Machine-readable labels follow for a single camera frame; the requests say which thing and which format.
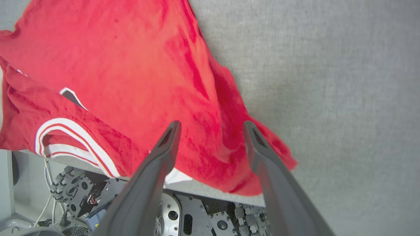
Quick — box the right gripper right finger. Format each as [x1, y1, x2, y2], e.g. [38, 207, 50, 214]
[243, 120, 335, 236]

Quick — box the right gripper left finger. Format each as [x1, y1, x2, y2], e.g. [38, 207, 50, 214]
[94, 120, 181, 236]

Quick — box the red basketball jersey garment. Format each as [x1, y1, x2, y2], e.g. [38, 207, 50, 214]
[0, 0, 298, 196]

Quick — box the round fan grille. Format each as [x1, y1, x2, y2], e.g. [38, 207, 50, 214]
[61, 225, 90, 236]

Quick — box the grey fabric sofa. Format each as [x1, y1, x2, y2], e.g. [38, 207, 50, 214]
[0, 0, 420, 236]

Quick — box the white upright panel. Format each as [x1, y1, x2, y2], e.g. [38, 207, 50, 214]
[0, 149, 15, 224]

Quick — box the white power cable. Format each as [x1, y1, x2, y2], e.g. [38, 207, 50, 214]
[33, 157, 66, 228]

